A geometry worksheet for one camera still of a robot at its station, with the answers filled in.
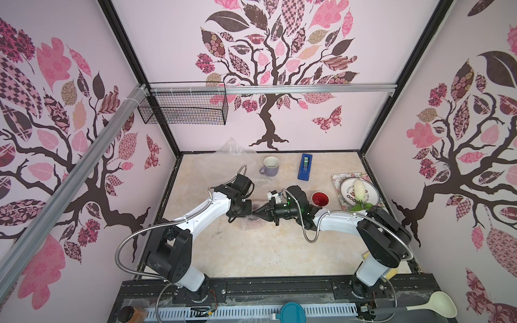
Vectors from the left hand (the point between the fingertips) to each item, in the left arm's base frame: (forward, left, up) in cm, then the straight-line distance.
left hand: (245, 216), depth 86 cm
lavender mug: (+28, -12, -1) cm, 31 cm away
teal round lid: (-34, -17, 0) cm, 38 cm away
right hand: (-4, -4, +10) cm, 11 cm away
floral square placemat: (+25, -49, -7) cm, 55 cm away
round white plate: (+16, -51, -6) cm, 54 cm away
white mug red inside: (+9, -35, -1) cm, 36 cm away
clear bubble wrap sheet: (-4, -3, +2) cm, 5 cm away
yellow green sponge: (-26, -39, +16) cm, 50 cm away
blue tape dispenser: (+30, -31, -2) cm, 43 cm away
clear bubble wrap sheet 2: (+41, +12, -7) cm, 43 cm away
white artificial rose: (+15, -56, -3) cm, 58 cm away
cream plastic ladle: (-32, -71, -6) cm, 78 cm away
